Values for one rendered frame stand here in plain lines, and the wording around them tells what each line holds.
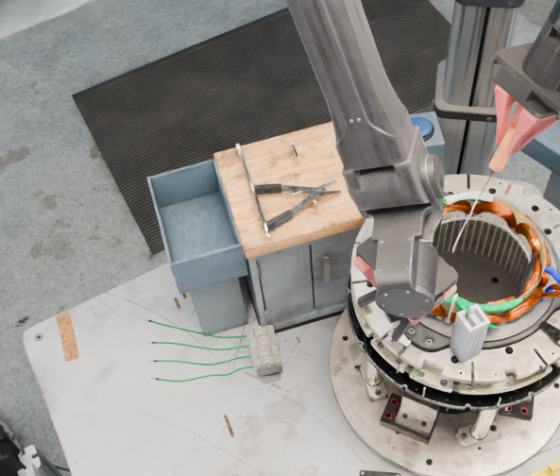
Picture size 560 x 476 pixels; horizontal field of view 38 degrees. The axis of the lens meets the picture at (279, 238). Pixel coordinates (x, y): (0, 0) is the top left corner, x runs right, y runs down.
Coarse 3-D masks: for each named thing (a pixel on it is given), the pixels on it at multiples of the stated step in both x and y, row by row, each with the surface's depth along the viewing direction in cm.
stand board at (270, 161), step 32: (320, 128) 128; (224, 160) 126; (256, 160) 126; (288, 160) 125; (320, 160) 125; (288, 192) 122; (256, 224) 119; (288, 224) 119; (320, 224) 118; (352, 224) 119; (256, 256) 119
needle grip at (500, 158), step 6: (510, 126) 88; (516, 126) 88; (510, 132) 88; (504, 138) 89; (510, 138) 88; (504, 144) 89; (498, 150) 90; (504, 150) 89; (498, 156) 90; (504, 156) 90; (510, 156) 90; (492, 162) 91; (498, 162) 91; (504, 162) 91; (492, 168) 92; (498, 168) 91
